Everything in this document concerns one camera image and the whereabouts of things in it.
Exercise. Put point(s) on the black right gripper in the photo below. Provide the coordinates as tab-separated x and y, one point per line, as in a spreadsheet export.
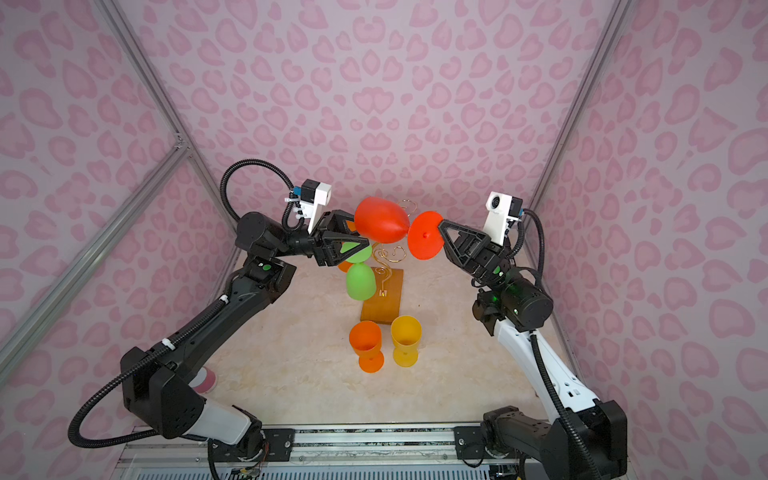
476	258

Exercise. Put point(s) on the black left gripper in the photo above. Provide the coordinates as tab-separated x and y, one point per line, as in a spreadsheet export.
328	247

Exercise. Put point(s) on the orange wine glass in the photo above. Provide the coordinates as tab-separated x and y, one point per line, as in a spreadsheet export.
345	265
365	338

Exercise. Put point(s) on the red wine glass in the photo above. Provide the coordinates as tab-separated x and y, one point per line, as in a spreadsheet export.
386	222

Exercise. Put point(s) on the green wine glass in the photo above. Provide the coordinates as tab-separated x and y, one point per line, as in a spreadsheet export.
360	279

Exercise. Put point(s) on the yellow wine glass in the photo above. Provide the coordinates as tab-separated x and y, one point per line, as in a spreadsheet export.
406	333

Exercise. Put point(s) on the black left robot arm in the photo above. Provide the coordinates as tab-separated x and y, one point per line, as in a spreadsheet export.
156	383

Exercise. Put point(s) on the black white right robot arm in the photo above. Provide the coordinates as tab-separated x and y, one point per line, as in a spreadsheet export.
582	436

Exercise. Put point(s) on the wooden rack base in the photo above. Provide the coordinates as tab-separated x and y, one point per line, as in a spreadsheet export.
384	307

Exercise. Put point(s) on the pink round object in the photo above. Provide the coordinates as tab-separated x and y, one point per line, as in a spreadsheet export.
204	381

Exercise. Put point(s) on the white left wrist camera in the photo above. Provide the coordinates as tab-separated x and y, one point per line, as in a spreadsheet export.
308	202

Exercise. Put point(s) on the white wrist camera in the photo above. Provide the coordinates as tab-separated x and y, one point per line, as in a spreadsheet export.
308	202
503	212

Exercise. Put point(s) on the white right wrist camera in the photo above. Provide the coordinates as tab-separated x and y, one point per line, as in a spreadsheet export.
503	212

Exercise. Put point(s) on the gold wire glass rack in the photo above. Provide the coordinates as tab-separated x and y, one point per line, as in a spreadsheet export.
385	258

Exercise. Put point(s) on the aluminium corner frame post right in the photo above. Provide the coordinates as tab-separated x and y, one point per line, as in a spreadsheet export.
620	13

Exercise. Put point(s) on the aluminium corner frame post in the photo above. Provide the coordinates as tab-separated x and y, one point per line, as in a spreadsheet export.
129	42
620	13

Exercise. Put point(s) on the aluminium corner frame post left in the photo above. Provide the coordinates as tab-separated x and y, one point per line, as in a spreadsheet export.
129	42

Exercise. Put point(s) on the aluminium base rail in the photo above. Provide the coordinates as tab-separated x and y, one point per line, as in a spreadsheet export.
332	451

